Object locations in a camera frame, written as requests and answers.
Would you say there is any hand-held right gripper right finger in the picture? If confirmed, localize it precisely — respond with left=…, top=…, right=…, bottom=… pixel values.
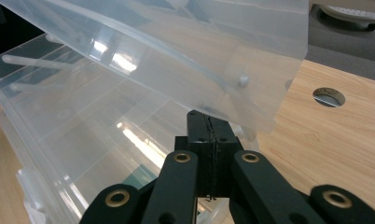
left=211, top=119, right=244, bottom=199

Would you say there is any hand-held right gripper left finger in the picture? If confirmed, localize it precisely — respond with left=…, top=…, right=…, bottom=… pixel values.
left=186, top=109, right=215, bottom=201

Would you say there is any clear plastic storage box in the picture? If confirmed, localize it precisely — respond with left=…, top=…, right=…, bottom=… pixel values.
left=0, top=0, right=311, bottom=224

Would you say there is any chair base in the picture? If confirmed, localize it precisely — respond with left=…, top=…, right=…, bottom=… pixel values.
left=318, top=4, right=375, bottom=32

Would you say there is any round cable hole grommet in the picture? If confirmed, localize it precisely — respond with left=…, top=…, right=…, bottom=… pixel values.
left=312, top=87, right=347, bottom=108

